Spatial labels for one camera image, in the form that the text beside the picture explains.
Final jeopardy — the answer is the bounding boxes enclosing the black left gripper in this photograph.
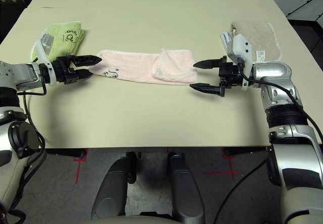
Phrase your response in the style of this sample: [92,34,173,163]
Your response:
[51,54,103,85]

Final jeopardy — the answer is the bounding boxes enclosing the grey robot leg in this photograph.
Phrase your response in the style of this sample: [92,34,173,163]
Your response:
[168,152,204,224]
[91,155,142,221]

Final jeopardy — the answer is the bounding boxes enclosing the loose black cable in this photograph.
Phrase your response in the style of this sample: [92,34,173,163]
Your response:
[215,155,268,224]

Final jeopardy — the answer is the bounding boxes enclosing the grey right robot leg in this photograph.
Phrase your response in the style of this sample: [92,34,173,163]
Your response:
[168,152,204,224]

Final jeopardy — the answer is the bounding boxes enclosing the thin black metal rod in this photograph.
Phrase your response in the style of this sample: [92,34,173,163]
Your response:
[286,0,321,16]

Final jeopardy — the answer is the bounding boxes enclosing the black table foot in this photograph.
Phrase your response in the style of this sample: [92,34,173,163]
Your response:
[223,147,268,157]
[45,148,87,159]

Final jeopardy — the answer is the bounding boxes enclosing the black camera cable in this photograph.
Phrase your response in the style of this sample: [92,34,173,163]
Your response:
[0,84,48,217]
[237,60,323,144]

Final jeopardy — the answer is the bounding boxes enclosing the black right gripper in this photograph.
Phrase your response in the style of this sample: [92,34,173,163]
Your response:
[189,55,244,97]

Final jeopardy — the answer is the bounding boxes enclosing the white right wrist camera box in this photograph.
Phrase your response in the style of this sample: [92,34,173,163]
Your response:
[226,33,254,91]

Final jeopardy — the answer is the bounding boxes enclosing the black left camera cable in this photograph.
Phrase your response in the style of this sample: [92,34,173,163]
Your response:
[0,84,48,217]

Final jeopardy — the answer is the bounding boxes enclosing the black foam floor mats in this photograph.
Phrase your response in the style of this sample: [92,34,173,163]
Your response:
[0,1,27,43]

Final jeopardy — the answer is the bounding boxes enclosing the folded green towel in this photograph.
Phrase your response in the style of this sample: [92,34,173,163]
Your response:
[30,21,86,62]

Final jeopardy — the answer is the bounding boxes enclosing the grey left robot leg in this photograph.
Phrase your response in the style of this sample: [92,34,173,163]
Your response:
[91,155,142,221]

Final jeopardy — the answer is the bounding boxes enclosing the black right camera cable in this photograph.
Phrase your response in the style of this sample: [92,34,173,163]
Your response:
[237,60,323,144]

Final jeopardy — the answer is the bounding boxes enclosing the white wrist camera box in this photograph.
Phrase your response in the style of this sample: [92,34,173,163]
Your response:
[226,33,254,91]
[31,33,58,87]

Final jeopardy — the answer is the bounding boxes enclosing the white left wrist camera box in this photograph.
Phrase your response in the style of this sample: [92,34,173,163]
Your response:
[31,33,58,87]

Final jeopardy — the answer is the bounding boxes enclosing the folded white towel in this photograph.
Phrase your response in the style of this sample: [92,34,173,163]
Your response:
[221,31,237,56]

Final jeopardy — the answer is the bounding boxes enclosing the folded beige towel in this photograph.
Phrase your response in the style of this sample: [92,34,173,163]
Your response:
[230,21,282,62]

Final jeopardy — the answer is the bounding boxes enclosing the pink towel with white hem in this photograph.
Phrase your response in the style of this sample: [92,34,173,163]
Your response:
[88,48,199,85]

